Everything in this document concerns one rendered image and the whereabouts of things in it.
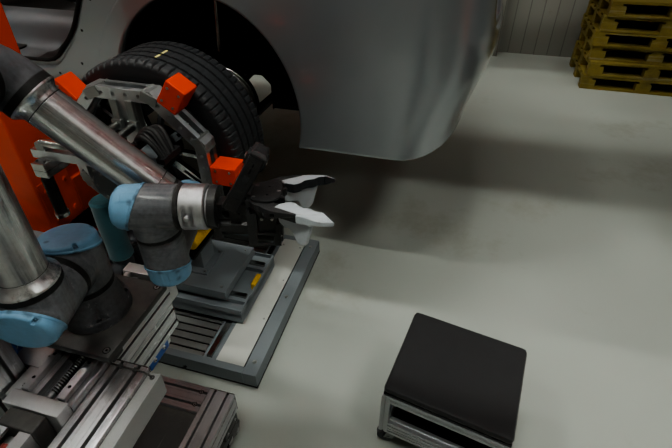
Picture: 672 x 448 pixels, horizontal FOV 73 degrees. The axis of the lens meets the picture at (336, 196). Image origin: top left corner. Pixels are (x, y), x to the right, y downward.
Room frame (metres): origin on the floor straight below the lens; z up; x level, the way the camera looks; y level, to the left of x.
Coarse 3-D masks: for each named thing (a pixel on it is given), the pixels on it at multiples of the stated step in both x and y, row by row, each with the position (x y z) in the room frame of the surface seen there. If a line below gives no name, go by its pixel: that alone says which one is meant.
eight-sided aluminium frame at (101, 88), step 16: (96, 80) 1.40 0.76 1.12; (112, 80) 1.40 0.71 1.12; (80, 96) 1.37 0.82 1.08; (96, 96) 1.35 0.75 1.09; (112, 96) 1.34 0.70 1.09; (128, 96) 1.32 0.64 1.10; (144, 96) 1.31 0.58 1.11; (160, 112) 1.30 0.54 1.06; (176, 128) 1.29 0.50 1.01; (192, 128) 1.29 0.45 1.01; (192, 144) 1.27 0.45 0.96; (208, 144) 1.28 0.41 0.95; (208, 160) 1.27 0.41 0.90; (208, 176) 1.26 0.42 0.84
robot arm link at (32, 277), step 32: (0, 96) 0.65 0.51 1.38; (0, 192) 0.58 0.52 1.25; (0, 224) 0.56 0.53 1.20; (0, 256) 0.55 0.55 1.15; (32, 256) 0.58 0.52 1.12; (0, 288) 0.55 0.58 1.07; (32, 288) 0.56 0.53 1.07; (64, 288) 0.59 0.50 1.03; (0, 320) 0.52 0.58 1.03; (32, 320) 0.53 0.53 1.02; (64, 320) 0.56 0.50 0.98
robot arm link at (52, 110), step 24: (0, 48) 0.70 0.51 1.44; (0, 72) 0.67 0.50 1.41; (24, 72) 0.70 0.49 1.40; (24, 96) 0.68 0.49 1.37; (48, 96) 0.70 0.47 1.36; (48, 120) 0.68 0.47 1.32; (72, 120) 0.70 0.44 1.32; (96, 120) 0.72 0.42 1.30; (72, 144) 0.68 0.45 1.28; (96, 144) 0.69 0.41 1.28; (120, 144) 0.71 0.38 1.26; (96, 168) 0.69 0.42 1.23; (120, 168) 0.69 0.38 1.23; (144, 168) 0.70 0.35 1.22
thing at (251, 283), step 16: (256, 256) 1.64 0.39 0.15; (272, 256) 1.62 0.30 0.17; (256, 272) 1.53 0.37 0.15; (240, 288) 1.43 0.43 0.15; (256, 288) 1.43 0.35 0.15; (176, 304) 1.36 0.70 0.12; (192, 304) 1.34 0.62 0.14; (208, 304) 1.32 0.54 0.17; (224, 304) 1.34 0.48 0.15; (240, 304) 1.34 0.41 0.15; (240, 320) 1.28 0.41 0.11
